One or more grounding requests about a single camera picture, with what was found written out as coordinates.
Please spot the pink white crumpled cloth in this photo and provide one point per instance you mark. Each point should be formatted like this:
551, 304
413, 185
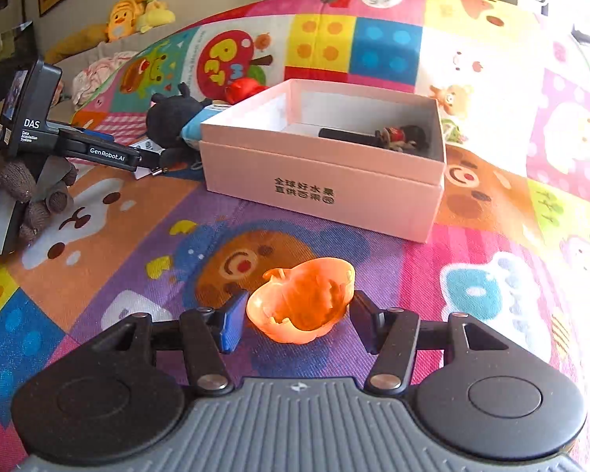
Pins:
101, 76

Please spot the dark framed panel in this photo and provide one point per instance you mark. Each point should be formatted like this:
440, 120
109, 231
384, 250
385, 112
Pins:
5, 59

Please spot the red plastic toy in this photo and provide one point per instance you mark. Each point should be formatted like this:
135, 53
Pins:
243, 89

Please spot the pink cardboard box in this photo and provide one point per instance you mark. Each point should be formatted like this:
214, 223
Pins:
324, 182

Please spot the mustard yellow cushion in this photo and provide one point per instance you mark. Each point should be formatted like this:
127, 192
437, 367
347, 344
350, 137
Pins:
76, 42

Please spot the small red black figurine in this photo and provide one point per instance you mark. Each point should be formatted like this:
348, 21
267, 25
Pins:
398, 135

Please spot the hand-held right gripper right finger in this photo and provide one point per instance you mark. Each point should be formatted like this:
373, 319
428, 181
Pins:
366, 324

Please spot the black plush toy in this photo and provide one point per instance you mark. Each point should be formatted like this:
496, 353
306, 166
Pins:
169, 115

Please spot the blue white pouch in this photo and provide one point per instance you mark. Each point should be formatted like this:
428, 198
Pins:
196, 128

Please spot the yellow green plush toy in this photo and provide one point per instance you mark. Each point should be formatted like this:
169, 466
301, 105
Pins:
155, 10

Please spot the colourful printed play mat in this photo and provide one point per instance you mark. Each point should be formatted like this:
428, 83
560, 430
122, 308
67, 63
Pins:
128, 236

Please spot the person's left hand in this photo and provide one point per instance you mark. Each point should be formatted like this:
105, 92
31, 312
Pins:
34, 206

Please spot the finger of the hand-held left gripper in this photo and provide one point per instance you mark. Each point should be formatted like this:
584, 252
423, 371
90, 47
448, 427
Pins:
151, 158

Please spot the yellow tiger plush toy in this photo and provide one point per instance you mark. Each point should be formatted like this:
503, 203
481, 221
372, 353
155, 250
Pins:
123, 19

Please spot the black marker pen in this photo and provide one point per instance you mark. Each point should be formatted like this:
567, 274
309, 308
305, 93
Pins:
346, 136

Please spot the orange translucent pumpkin toy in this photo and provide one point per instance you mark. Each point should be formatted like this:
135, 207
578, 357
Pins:
305, 305

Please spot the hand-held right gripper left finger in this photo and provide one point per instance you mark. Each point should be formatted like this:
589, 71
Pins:
233, 324

